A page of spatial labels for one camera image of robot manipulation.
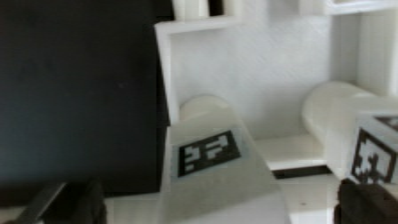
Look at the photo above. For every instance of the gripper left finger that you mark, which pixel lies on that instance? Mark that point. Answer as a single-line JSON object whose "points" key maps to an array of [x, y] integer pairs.
{"points": [[68, 204]]}

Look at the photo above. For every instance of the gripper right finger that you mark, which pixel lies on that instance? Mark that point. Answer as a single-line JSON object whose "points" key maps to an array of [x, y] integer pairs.
{"points": [[366, 203]]}

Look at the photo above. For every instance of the white chair leg with tag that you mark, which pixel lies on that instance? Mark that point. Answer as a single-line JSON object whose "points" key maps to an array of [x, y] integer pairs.
{"points": [[350, 119]]}

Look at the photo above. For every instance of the white chair seat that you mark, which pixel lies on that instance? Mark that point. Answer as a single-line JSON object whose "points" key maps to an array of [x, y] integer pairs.
{"points": [[251, 58]]}

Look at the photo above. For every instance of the white U-shaped obstacle frame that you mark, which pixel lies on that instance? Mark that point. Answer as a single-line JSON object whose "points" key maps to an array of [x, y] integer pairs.
{"points": [[309, 195]]}

